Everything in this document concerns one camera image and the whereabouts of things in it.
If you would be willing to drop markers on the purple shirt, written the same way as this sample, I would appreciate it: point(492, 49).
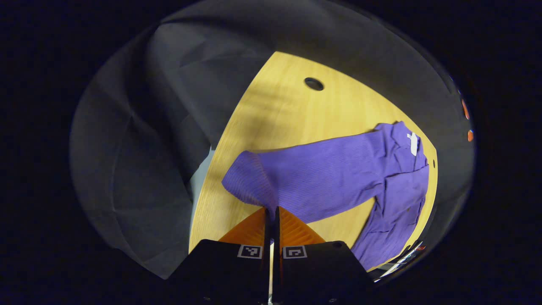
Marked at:
point(330, 178)

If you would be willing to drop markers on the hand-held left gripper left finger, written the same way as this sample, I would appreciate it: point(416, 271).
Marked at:
point(228, 275)

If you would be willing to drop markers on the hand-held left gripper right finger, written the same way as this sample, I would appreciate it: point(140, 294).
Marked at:
point(322, 275)

